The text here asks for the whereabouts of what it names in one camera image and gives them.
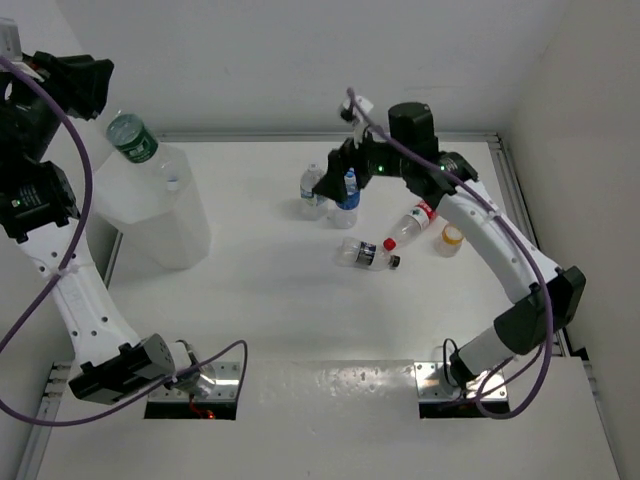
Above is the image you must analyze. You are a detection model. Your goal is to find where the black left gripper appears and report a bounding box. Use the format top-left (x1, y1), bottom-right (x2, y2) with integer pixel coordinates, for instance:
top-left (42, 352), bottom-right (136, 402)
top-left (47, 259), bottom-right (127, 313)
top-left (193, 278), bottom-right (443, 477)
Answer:
top-left (0, 53), bottom-right (110, 164)

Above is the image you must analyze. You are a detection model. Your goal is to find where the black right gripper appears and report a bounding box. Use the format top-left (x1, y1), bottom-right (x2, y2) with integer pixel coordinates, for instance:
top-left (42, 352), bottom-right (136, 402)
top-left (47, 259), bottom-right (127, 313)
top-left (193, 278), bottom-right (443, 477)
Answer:
top-left (312, 118), bottom-right (410, 203)

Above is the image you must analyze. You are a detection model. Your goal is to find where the green label clear bottle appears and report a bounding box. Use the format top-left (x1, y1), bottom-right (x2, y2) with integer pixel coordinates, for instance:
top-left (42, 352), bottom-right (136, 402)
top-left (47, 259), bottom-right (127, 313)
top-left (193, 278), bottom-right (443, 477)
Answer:
top-left (106, 113), bottom-right (179, 183)

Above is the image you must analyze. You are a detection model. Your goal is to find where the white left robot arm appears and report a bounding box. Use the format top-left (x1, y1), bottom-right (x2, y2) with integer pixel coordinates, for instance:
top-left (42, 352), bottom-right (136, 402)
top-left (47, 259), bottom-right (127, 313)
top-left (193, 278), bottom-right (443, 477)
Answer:
top-left (1, 51), bottom-right (199, 405)

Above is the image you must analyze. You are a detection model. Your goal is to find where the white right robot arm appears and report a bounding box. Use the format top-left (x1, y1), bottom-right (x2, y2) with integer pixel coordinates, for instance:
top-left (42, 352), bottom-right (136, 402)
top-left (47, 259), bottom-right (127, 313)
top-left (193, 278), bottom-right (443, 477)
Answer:
top-left (314, 93), bottom-right (586, 389)

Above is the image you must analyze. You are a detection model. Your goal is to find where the translucent white plastic bin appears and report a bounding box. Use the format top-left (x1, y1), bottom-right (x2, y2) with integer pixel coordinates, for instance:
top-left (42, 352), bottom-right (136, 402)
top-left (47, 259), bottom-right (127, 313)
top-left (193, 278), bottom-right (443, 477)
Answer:
top-left (94, 143), bottom-right (212, 270)

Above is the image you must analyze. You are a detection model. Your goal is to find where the blue label Pocari bottle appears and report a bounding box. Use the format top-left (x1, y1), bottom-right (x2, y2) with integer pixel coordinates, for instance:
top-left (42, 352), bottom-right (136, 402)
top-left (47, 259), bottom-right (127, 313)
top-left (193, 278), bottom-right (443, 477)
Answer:
top-left (330, 169), bottom-right (360, 229)

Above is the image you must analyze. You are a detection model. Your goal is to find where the clear bottle white label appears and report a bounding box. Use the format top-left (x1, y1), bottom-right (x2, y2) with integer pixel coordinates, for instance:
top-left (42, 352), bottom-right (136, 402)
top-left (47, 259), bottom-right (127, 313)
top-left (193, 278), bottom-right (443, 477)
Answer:
top-left (299, 163), bottom-right (328, 220)

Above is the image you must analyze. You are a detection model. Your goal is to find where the black cap Pepsi bottle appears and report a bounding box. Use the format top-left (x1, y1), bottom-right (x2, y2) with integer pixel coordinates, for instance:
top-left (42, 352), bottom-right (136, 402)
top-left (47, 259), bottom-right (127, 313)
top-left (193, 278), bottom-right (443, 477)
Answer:
top-left (334, 237), bottom-right (401, 271)

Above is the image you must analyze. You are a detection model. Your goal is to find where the red label clear bottle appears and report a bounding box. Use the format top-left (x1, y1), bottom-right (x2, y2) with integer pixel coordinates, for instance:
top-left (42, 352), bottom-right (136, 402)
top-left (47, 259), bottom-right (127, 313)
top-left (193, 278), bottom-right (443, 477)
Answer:
top-left (382, 201), bottom-right (437, 252)

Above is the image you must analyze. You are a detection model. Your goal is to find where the yellow cap small bottle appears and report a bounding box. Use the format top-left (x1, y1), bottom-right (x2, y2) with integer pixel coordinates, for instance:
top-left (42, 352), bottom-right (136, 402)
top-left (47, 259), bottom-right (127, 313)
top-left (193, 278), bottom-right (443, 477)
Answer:
top-left (434, 223), bottom-right (465, 258)

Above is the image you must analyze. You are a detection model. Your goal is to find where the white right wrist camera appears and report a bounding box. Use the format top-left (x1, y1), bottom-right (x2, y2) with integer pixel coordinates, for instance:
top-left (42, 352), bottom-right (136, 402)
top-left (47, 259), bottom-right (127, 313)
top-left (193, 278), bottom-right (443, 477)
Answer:
top-left (338, 95), bottom-right (374, 147)

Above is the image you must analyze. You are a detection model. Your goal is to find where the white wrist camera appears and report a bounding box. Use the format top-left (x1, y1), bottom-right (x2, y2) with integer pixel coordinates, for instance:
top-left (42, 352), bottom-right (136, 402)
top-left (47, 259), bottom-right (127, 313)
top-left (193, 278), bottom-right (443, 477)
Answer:
top-left (0, 17), bottom-right (23, 62)
top-left (338, 95), bottom-right (374, 147)

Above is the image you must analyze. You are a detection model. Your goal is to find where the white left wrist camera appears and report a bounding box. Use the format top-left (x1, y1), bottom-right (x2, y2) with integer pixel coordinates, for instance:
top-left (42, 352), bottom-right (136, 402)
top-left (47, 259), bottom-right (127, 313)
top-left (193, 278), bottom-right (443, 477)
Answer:
top-left (0, 17), bottom-right (23, 62)

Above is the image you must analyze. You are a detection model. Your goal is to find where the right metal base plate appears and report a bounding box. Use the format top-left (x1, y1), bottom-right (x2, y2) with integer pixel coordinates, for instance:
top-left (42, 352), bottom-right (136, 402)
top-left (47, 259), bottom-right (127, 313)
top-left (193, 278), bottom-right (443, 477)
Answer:
top-left (414, 361), bottom-right (508, 404)

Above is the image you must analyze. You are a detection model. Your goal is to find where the metal base plate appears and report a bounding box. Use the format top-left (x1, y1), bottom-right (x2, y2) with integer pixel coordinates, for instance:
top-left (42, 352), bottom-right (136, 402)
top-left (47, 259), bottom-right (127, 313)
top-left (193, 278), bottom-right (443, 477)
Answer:
top-left (414, 361), bottom-right (508, 404)
top-left (148, 361), bottom-right (242, 403)

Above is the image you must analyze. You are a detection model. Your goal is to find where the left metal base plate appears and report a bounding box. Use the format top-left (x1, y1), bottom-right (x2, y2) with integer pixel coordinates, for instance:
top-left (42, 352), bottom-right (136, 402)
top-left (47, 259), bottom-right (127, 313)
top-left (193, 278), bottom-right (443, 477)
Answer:
top-left (148, 361), bottom-right (242, 403)

